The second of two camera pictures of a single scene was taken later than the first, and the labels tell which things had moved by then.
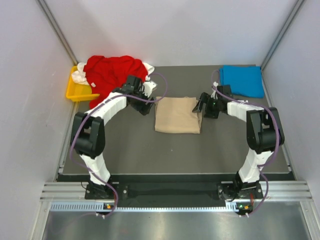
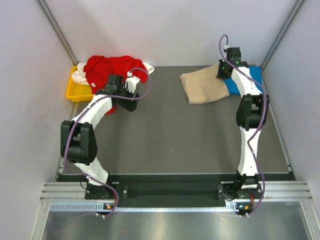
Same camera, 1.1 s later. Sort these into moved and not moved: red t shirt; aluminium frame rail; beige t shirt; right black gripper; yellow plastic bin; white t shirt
Moved: beige t shirt; right black gripper
Not moved: white t shirt; red t shirt; yellow plastic bin; aluminium frame rail
